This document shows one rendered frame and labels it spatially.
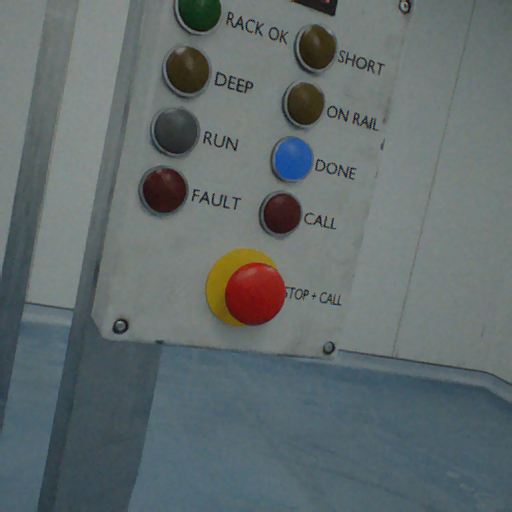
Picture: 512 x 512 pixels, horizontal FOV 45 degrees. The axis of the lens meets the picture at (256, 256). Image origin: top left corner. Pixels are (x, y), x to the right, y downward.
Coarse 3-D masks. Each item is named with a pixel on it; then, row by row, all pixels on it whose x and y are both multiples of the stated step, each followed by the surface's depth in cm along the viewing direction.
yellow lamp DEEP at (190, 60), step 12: (180, 48) 36; (192, 48) 36; (168, 60) 36; (180, 60) 36; (192, 60) 36; (204, 60) 37; (168, 72) 36; (180, 72) 36; (192, 72) 36; (204, 72) 37; (180, 84) 36; (192, 84) 37; (204, 84) 37
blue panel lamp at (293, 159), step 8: (280, 144) 40; (288, 144) 40; (296, 144) 40; (304, 144) 40; (280, 152) 40; (288, 152) 40; (296, 152) 40; (304, 152) 40; (280, 160) 40; (288, 160) 40; (296, 160) 40; (304, 160) 40; (280, 168) 40; (288, 168) 40; (296, 168) 40; (304, 168) 40; (288, 176) 40; (296, 176) 40
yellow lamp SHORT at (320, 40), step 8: (304, 32) 39; (312, 32) 39; (320, 32) 39; (328, 32) 40; (304, 40) 39; (312, 40) 39; (320, 40) 39; (328, 40) 40; (304, 48) 39; (312, 48) 39; (320, 48) 39; (328, 48) 40; (304, 56) 39; (312, 56) 39; (320, 56) 40; (328, 56) 40; (312, 64) 40; (320, 64) 40; (328, 64) 40
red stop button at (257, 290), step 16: (240, 272) 38; (256, 272) 38; (272, 272) 39; (240, 288) 38; (256, 288) 38; (272, 288) 39; (240, 304) 38; (256, 304) 38; (272, 304) 39; (240, 320) 39; (256, 320) 39
